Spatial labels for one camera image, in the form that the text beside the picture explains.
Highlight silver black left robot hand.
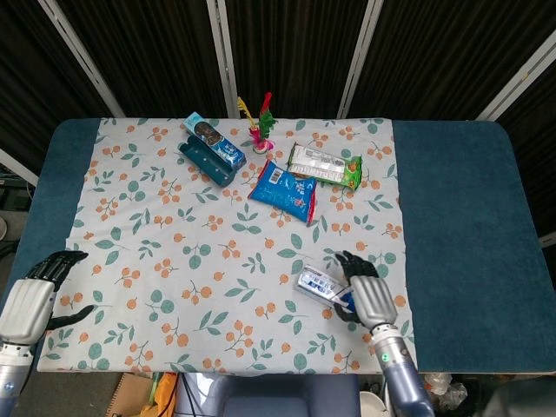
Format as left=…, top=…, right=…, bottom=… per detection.
left=0, top=250, right=96, bottom=347

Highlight white round bucket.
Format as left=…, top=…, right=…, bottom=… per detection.
left=359, top=390, right=390, bottom=417

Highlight grey-blue robot torso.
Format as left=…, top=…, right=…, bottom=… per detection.
left=175, top=373, right=361, bottom=417

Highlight floral orange leaf tablecloth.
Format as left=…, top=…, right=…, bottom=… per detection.
left=36, top=116, right=419, bottom=375

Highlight green white snack bag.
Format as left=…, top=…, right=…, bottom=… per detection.
left=286, top=142, right=364, bottom=192

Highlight blue snack bag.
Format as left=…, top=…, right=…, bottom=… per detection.
left=247, top=159, right=319, bottom=227

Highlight crumpled clear plastic bag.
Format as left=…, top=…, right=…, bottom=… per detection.
left=423, top=372, right=470, bottom=410

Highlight Crest toothpaste carton box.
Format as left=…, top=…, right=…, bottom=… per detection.
left=295, top=264, right=358, bottom=312

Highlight dark folding screen white frames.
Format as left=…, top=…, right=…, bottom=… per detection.
left=0, top=0, right=556, bottom=247

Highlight dark teal opened carton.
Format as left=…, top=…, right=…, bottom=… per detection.
left=177, top=111, right=248, bottom=189

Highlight orange yellow bag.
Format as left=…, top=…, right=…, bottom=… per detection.
left=147, top=372, right=180, bottom=417

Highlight blue velvet table cover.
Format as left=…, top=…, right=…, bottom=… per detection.
left=0, top=119, right=556, bottom=375

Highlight colourful feather shuttlecock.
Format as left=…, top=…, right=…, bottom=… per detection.
left=235, top=90, right=279, bottom=155

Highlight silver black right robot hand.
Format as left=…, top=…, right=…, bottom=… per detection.
left=332, top=250, right=400, bottom=330

